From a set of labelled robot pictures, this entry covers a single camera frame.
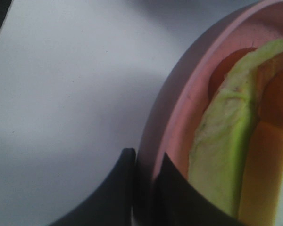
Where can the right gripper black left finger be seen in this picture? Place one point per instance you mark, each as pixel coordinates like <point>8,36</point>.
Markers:
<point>111,203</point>

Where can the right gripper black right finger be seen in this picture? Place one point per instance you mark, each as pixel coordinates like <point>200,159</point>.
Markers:
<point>177,203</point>

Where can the sandwich with lettuce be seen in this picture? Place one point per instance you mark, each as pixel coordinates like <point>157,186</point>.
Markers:
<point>217,156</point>

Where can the pink round plate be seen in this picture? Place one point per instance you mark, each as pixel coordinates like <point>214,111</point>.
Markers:
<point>184,96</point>

